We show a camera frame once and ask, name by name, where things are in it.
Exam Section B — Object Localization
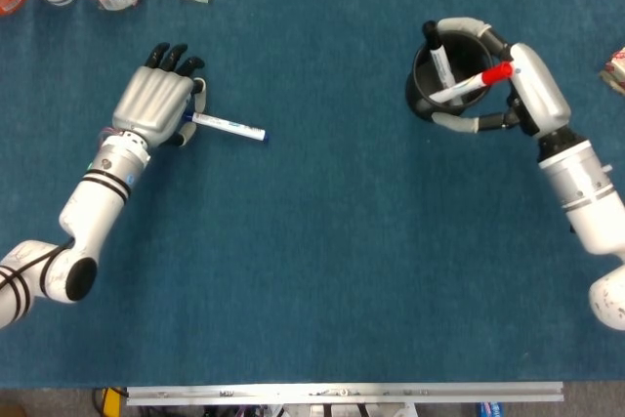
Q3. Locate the blue table cloth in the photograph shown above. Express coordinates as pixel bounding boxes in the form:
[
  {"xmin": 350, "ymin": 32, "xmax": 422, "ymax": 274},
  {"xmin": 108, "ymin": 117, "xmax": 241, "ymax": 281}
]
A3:
[{"xmin": 0, "ymin": 0, "xmax": 625, "ymax": 389}]

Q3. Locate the red whiteboard marker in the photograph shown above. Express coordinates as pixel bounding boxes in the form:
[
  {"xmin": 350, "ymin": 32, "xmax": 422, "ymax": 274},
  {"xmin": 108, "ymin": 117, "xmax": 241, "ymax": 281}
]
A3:
[{"xmin": 428, "ymin": 62, "xmax": 515, "ymax": 104}]

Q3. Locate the black mesh pen cup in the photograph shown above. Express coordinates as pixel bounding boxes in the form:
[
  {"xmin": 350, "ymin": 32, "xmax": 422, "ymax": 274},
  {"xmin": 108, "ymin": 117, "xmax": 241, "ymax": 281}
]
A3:
[{"xmin": 403, "ymin": 33, "xmax": 495, "ymax": 123}]

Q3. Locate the yellow object under table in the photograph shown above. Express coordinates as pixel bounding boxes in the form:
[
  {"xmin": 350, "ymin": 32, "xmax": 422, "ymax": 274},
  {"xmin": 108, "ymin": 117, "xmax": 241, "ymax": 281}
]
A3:
[{"xmin": 100, "ymin": 387, "xmax": 126, "ymax": 417}]

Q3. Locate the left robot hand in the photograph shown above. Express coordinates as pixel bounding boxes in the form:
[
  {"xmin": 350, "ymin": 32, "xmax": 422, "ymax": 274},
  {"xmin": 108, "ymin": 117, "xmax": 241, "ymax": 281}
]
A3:
[{"xmin": 110, "ymin": 42, "xmax": 209, "ymax": 148}]

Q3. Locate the blue whiteboard marker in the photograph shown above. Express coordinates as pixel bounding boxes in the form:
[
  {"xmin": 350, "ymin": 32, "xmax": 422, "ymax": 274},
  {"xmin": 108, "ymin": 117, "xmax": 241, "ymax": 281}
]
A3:
[{"xmin": 183, "ymin": 111, "xmax": 271, "ymax": 146}]

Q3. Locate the silver foil snack package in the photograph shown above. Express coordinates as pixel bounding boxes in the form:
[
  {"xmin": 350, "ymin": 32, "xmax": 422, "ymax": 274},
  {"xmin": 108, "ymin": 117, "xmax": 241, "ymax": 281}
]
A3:
[{"xmin": 599, "ymin": 47, "xmax": 625, "ymax": 96}]

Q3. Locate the black whiteboard marker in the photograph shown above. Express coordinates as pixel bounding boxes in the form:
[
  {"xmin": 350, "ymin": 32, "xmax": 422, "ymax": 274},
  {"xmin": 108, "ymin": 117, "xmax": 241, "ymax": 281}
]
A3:
[{"xmin": 422, "ymin": 20, "xmax": 465, "ymax": 105}]

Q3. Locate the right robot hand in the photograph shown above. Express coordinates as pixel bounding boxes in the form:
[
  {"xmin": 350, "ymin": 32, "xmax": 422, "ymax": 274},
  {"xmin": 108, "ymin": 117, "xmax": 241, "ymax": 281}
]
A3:
[{"xmin": 431, "ymin": 16, "xmax": 572, "ymax": 140}]

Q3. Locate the aluminium table rail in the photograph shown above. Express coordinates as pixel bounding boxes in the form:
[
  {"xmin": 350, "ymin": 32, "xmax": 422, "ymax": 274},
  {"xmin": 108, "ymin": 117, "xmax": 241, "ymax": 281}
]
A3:
[{"xmin": 125, "ymin": 381, "xmax": 565, "ymax": 406}]

